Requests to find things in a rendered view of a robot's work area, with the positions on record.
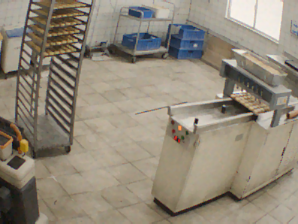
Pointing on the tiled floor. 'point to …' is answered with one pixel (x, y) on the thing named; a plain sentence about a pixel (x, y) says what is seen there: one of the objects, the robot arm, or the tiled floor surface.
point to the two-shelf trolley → (138, 35)
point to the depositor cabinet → (269, 152)
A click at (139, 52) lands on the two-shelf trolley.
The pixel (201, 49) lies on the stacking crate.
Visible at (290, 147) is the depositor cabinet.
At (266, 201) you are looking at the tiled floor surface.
